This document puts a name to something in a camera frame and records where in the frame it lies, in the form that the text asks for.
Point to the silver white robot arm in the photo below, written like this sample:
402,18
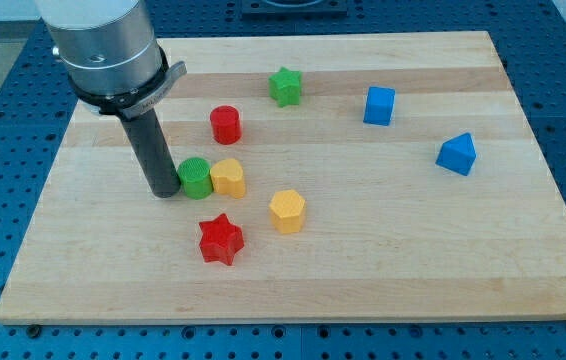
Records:
111,54

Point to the red star block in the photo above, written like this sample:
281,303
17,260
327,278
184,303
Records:
221,240

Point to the green star block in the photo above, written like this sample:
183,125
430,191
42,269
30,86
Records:
285,87

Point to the yellow hexagon block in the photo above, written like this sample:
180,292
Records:
287,210

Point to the yellow heart block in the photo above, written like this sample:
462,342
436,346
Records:
228,178

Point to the wooden board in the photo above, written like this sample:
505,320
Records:
389,236

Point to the red cylinder block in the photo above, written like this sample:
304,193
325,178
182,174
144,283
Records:
226,126

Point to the green cylinder block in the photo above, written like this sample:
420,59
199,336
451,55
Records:
194,174

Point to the blue cube block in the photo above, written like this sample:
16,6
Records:
379,106

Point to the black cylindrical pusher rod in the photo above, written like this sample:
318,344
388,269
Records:
152,152

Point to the blue triangular prism block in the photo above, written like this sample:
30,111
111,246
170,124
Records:
457,154

